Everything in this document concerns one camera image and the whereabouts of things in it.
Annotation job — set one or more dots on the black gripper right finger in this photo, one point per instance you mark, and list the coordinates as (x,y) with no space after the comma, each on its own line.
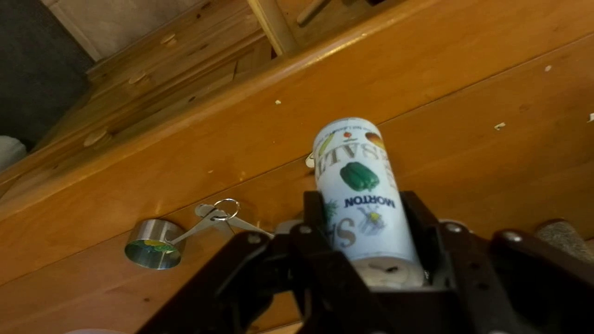
(513,285)

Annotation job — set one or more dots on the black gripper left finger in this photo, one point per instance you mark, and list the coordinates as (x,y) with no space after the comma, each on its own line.
(261,285)

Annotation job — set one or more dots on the white salt shaker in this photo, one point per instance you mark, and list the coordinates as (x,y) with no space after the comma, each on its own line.
(363,186)

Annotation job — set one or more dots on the small steel measuring cup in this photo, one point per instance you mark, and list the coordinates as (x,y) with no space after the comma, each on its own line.
(155,244)

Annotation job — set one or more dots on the light grey cushion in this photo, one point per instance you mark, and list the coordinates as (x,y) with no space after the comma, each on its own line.
(12,151)

